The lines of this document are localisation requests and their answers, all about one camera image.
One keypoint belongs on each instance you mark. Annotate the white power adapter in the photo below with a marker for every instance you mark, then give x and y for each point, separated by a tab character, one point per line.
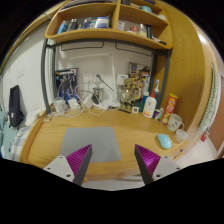
88	102

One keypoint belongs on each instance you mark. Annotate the wooden desk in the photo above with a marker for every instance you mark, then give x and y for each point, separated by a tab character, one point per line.
44	141

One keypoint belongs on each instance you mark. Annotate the white mug with face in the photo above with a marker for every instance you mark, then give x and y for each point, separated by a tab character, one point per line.
175	122

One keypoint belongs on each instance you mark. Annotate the white lotion bottle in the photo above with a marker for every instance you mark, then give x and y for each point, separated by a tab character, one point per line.
150	105

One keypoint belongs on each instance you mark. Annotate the grey mouse pad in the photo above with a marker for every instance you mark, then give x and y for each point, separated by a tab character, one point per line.
103	140

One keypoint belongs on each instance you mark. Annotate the wooden wall shelf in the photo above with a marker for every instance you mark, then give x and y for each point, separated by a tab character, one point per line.
121	18

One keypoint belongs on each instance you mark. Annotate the small white container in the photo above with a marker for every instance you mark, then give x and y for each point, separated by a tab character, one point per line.
181	135

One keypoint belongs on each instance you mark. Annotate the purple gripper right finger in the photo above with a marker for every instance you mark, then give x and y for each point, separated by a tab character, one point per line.
147	162

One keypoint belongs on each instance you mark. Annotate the blue model kit box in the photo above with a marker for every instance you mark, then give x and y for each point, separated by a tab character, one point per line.
66	82

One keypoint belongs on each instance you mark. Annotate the golden robot figurine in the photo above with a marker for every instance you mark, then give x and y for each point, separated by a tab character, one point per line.
128	96

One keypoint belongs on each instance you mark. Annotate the red chips can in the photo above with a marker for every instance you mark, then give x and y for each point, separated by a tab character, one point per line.
169	108

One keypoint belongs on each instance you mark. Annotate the clear plastic cup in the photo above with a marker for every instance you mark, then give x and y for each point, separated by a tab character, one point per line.
59	104

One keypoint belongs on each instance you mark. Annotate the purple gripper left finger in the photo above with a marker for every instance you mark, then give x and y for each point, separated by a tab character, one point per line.
79	162

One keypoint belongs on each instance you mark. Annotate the light blue computer mouse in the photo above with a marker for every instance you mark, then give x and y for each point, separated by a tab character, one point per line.
164	140

